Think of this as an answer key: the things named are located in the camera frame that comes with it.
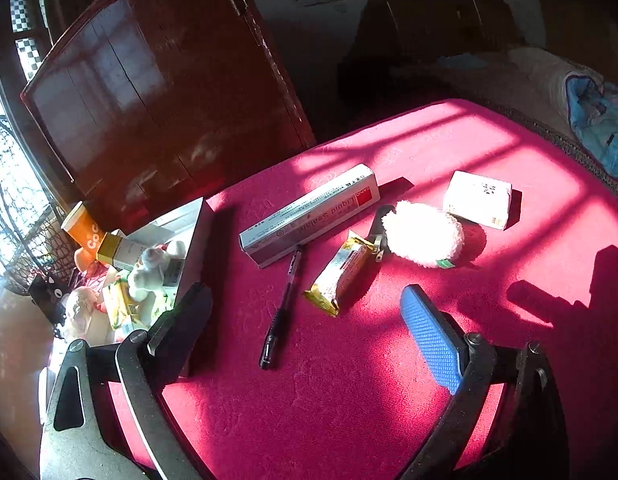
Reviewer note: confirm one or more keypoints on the dark red wooden cabinet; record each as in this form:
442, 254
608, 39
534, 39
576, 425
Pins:
164, 85

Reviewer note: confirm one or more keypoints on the hanging wicker chair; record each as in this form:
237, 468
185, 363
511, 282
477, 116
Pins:
14, 220

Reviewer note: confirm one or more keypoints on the small white packet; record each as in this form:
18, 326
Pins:
479, 200

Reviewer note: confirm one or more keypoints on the beige quilt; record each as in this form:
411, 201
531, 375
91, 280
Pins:
539, 70

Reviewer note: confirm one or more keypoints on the white cardboard tray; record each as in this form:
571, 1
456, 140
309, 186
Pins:
194, 240

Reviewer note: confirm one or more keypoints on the dark wooden headboard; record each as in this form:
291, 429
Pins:
439, 20

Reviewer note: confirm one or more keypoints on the long white box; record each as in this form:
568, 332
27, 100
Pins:
309, 215

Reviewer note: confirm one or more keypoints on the orange paper cup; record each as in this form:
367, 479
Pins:
86, 235

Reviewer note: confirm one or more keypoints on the crumpled plastic bag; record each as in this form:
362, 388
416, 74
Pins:
79, 310

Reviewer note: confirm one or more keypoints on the blue printed blanket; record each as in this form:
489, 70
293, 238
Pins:
599, 120

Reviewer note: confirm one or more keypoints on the woven straw mat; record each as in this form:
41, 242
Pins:
564, 145

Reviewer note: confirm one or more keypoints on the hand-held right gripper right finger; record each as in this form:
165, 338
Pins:
431, 340

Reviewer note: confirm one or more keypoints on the fluffy white plush pad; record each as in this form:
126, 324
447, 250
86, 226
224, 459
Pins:
424, 235

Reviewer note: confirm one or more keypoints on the black cat figure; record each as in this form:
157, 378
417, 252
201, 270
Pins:
49, 292

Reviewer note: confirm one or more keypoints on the yellow snack bar packet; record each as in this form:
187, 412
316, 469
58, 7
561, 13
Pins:
341, 270

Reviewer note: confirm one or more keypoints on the yellow white medicine box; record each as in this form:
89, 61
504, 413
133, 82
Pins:
121, 250

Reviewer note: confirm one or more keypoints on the black pen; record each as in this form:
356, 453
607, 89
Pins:
284, 305

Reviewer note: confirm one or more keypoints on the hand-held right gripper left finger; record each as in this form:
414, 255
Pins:
181, 325

